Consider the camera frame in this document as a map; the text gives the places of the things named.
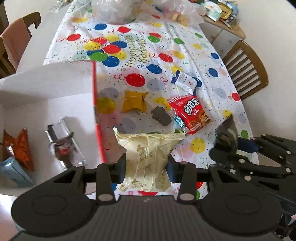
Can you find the cream snack bag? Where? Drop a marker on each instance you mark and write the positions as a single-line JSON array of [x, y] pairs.
[[146, 159]]

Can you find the small teal wrapped candy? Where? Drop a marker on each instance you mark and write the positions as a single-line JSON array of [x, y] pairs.
[[180, 122]]

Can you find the tissue box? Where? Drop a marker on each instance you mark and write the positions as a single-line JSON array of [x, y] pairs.
[[214, 11]]

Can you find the pink cloth on chair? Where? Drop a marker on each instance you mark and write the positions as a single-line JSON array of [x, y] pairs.
[[16, 37]]

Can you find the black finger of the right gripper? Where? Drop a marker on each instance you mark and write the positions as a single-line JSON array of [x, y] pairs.
[[239, 162], [265, 145]]

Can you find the yellow snack packet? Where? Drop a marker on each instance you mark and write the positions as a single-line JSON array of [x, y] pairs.
[[134, 101]]

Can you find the red lion snack bag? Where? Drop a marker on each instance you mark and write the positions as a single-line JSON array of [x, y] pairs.
[[190, 110]]

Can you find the black and white snack packet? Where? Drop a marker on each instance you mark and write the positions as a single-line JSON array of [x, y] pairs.
[[63, 149]]

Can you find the silver foil snack packet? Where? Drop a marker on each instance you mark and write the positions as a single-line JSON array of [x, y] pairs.
[[60, 129]]

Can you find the large clear plastic bag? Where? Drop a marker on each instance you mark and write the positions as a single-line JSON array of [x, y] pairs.
[[117, 12]]

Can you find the white and blue snack packet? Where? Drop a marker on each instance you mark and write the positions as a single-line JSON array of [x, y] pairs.
[[185, 82]]

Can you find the brown foil Oreo packet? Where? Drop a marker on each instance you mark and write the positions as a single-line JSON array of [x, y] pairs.
[[18, 148]]

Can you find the clear bag with cookies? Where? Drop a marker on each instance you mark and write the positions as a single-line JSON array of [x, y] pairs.
[[185, 12]]

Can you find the balloon print tablecloth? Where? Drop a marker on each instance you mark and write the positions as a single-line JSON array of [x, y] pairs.
[[143, 56]]

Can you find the black foil snack packet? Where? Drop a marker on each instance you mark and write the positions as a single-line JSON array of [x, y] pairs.
[[227, 136]]

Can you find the white sideboard with wooden top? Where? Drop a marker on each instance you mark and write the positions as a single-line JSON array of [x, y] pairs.
[[220, 36]]

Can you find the red and white cardboard box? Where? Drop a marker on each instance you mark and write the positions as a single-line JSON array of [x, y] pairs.
[[41, 96]]

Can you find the wooden slatted chair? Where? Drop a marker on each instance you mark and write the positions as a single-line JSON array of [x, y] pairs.
[[246, 70]]

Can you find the small dark grey snack packet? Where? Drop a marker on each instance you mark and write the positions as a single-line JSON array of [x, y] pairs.
[[160, 115]]

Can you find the light blue snack packet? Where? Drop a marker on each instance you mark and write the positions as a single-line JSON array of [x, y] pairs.
[[12, 169]]

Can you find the wooden chair with pink cloth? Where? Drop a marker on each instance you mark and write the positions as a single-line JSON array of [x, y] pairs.
[[6, 67]]

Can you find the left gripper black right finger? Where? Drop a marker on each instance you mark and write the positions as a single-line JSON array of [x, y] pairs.
[[184, 173]]

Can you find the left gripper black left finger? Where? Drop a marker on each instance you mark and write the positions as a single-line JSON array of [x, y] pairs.
[[107, 174]]

